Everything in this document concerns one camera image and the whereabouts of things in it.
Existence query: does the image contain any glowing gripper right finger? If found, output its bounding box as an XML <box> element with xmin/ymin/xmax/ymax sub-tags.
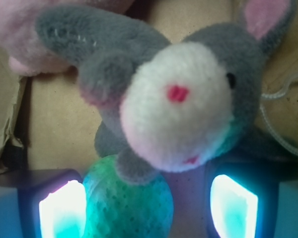
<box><xmin>207</xmin><ymin>160</ymin><xmax>298</xmax><ymax>238</ymax></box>

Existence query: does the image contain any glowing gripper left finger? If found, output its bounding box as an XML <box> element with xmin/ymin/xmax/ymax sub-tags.
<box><xmin>0</xmin><ymin>169</ymin><xmax>86</xmax><ymax>238</ymax></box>

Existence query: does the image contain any green dimpled foam ball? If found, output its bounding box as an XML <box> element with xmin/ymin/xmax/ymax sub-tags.
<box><xmin>83</xmin><ymin>156</ymin><xmax>174</xmax><ymax>238</ymax></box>

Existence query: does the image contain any brown paper bag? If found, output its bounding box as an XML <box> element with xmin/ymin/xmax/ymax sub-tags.
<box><xmin>0</xmin><ymin>0</ymin><xmax>298</xmax><ymax>238</ymax></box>

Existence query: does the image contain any pink plush bunny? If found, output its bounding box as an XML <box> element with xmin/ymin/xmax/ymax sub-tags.
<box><xmin>0</xmin><ymin>0</ymin><xmax>133</xmax><ymax>76</ymax></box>

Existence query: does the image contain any grey plush bunny keychain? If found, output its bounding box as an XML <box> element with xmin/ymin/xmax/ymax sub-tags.
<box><xmin>35</xmin><ymin>0</ymin><xmax>297</xmax><ymax>184</ymax></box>

